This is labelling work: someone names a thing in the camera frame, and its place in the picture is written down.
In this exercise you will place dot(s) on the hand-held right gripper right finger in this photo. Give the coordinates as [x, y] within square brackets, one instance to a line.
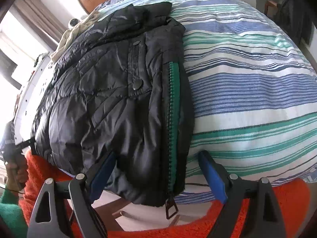
[214, 176]

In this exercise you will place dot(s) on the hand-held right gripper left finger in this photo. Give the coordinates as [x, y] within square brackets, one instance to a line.
[101, 178]

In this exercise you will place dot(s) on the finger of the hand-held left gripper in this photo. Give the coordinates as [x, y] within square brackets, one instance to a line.
[26, 144]

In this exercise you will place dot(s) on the black puffer jacket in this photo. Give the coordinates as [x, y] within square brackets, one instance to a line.
[104, 99]

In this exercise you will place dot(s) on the person's left forearm green sleeve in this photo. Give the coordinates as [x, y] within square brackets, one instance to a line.
[12, 215]

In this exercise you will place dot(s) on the person's left hand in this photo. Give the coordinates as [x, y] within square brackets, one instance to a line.
[17, 173]

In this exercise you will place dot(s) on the white dresser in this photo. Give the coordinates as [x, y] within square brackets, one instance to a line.
[32, 99]

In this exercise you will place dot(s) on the window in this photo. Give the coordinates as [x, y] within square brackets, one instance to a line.
[12, 54]

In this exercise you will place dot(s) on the striped blue green duvet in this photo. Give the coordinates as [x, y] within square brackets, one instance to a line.
[247, 91]

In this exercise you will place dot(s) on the beige garment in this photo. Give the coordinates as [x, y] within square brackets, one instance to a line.
[71, 34]

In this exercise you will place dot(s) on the brown curtain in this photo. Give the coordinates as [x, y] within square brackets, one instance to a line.
[42, 17]

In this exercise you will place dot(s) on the small white fan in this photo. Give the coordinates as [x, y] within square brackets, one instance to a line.
[73, 22]

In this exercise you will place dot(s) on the dark jacket on chair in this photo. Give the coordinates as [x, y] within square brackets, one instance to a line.
[293, 19]

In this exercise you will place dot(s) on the wooden chair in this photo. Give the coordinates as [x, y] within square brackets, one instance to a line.
[270, 6]

